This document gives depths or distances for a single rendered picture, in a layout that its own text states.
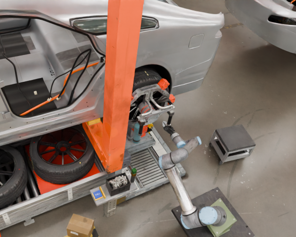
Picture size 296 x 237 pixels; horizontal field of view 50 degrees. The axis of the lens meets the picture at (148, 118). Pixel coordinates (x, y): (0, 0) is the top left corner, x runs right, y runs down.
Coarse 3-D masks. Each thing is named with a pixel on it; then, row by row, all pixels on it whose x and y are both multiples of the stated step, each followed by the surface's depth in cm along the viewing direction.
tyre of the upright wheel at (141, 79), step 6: (144, 66) 324; (138, 72) 314; (144, 72) 315; (150, 72) 319; (156, 72) 331; (138, 78) 309; (144, 78) 309; (150, 78) 311; (156, 78) 317; (138, 84) 306; (144, 84) 311; (150, 84) 316; (132, 90) 308; (168, 90) 339
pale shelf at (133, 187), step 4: (128, 176) 316; (104, 184) 306; (132, 184) 310; (96, 188) 302; (104, 188) 303; (132, 188) 307; (136, 188) 308; (92, 192) 299; (104, 192) 300; (108, 192) 301; (124, 192) 303; (128, 192) 306; (92, 196) 297; (108, 196) 298; (112, 196) 299; (116, 196) 299; (120, 196) 303; (96, 200) 294; (100, 200) 294; (104, 200) 295; (108, 200) 296; (96, 204) 291; (100, 204) 293
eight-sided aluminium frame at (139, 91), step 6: (156, 84) 314; (138, 90) 305; (144, 90) 306; (150, 90) 309; (156, 90) 313; (162, 90) 318; (138, 96) 306; (168, 96) 330; (132, 102) 308; (132, 126) 337
